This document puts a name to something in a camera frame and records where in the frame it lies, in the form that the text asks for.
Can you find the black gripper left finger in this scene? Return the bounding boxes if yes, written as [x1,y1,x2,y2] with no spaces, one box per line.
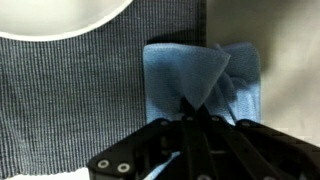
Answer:
[87,98,207,180]

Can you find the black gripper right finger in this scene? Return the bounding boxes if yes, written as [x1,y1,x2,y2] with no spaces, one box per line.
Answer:
[196,106,320,180]

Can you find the blue towel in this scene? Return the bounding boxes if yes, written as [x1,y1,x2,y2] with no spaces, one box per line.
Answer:
[143,41,262,180]

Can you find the white plate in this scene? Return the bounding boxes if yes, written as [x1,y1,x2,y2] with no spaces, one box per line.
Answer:
[0,0,134,42]

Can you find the dark blue placemat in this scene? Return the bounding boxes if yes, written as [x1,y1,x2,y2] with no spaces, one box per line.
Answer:
[0,0,206,180]

